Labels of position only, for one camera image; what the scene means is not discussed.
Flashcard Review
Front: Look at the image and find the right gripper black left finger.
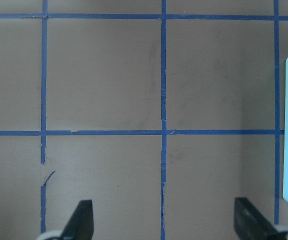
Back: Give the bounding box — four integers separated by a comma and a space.
61, 199, 94, 240

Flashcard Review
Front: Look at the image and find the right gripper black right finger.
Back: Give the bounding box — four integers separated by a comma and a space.
233, 197, 279, 240

